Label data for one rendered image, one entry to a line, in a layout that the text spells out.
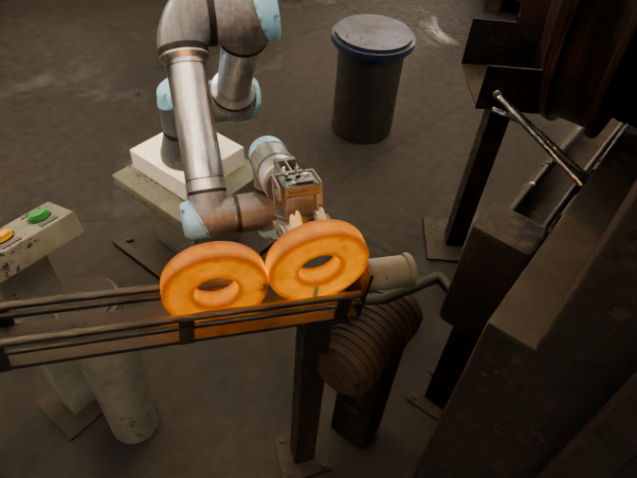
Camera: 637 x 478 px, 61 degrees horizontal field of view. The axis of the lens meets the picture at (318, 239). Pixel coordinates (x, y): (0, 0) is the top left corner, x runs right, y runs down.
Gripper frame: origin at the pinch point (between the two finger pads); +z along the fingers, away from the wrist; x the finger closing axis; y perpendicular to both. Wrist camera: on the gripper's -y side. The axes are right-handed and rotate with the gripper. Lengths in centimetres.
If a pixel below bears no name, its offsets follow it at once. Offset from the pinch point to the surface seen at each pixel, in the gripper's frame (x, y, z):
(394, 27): 73, 3, -137
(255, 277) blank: -9.7, -1.8, 0.7
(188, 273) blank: -18.9, 1.4, 1.3
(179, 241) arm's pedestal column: -20, -45, -85
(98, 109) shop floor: -44, -30, -180
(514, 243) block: 27.0, 1.8, 9.2
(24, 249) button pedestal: -46, -8, -29
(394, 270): 13.2, -6.7, -0.8
